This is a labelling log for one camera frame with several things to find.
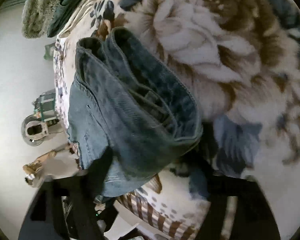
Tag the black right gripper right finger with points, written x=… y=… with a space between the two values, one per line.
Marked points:
x=238 y=208

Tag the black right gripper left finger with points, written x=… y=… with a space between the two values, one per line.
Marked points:
x=61 y=206

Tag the blue denim shorts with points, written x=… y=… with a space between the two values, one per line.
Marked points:
x=128 y=113

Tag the brown shoe on floor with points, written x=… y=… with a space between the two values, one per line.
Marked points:
x=58 y=163

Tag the round grey floor appliance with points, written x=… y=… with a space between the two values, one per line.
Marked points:
x=34 y=131

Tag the teal metal rack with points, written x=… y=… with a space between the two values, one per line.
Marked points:
x=44 y=106

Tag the floral bed blanket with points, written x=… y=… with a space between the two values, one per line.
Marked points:
x=240 y=60

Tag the folded cream garment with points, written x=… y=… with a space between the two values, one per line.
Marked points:
x=84 y=7

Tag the folded olive fuzzy garment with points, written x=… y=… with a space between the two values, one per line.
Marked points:
x=36 y=17

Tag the folded dark teal garment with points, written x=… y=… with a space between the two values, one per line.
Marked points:
x=63 y=12

